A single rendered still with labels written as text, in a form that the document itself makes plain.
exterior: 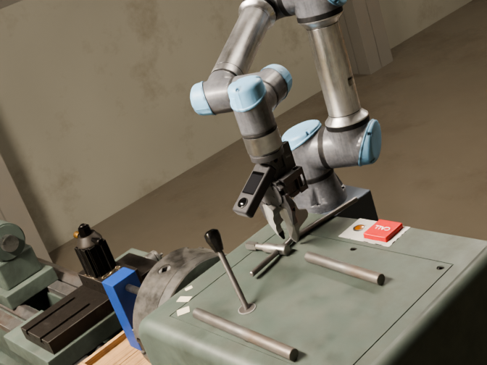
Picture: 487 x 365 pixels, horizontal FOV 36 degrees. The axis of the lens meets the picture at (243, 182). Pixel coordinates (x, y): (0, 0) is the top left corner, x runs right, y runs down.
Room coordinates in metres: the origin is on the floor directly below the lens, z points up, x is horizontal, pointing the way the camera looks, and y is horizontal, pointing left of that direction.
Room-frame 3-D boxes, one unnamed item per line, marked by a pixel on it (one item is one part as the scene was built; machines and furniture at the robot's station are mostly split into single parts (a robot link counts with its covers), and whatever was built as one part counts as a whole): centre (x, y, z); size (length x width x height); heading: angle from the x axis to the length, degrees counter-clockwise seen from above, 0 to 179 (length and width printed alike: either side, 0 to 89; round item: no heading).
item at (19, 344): (2.15, 0.57, 0.90); 0.53 x 0.30 x 0.06; 126
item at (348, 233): (1.39, -0.22, 1.23); 0.13 x 0.08 x 0.06; 36
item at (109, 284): (1.87, 0.41, 1.00); 0.08 x 0.06 x 0.23; 126
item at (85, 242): (2.14, 0.50, 1.14); 0.08 x 0.08 x 0.03
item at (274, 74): (1.56, -0.10, 1.57); 0.11 x 0.11 x 0.08; 59
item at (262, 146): (1.47, -0.06, 1.50); 0.08 x 0.08 x 0.05
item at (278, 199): (1.47, -0.07, 1.42); 0.09 x 0.08 x 0.12; 126
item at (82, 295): (2.10, 0.56, 0.95); 0.43 x 0.18 x 0.04; 126
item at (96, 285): (2.12, 0.49, 1.00); 0.20 x 0.10 x 0.05; 36
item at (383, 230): (1.37, -0.24, 1.26); 0.06 x 0.06 x 0.02; 36
